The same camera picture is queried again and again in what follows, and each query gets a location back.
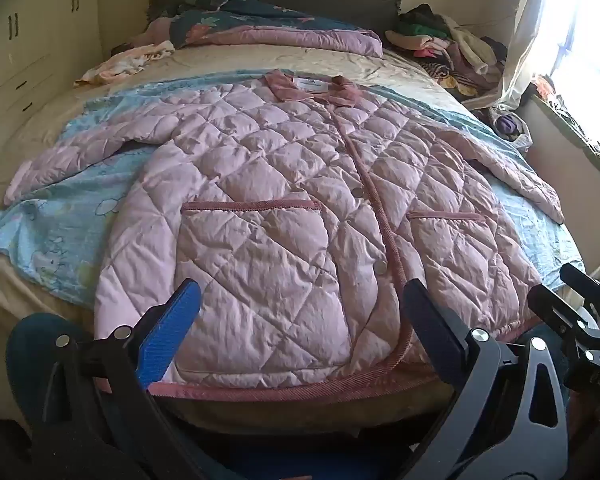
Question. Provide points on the bag stuffed with clothes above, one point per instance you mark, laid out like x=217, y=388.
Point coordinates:
x=505, y=126

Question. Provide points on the cream wardrobe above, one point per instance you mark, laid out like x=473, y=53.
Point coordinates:
x=30, y=50

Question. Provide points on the green windowsill mat with clothes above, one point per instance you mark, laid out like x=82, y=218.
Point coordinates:
x=570, y=120

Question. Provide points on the cream curtain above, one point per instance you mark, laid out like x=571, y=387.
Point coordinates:
x=535, y=20

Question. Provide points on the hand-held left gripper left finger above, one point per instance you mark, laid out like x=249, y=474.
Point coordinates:
x=172, y=327

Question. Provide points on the window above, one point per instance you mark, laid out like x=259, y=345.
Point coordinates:
x=595, y=60

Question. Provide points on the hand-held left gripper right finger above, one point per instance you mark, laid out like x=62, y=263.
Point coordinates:
x=437, y=331

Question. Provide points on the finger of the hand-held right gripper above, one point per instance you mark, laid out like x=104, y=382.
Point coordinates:
x=555, y=307
x=587, y=282

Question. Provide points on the dark floral quilt pink lining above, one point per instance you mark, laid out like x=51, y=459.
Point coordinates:
x=260, y=22

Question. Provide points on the bed with beige sheet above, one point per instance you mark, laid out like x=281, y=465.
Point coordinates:
x=220, y=62

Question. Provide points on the pink quilted jacket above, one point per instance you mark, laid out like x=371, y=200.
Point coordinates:
x=280, y=210

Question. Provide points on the light blue cartoon printed sheet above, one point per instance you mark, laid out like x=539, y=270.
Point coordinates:
x=65, y=220

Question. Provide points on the pile of mixed clothes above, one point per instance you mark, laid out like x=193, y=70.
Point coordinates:
x=445, y=45

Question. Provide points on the small pink floral cloth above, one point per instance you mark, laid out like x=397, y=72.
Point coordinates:
x=125, y=62

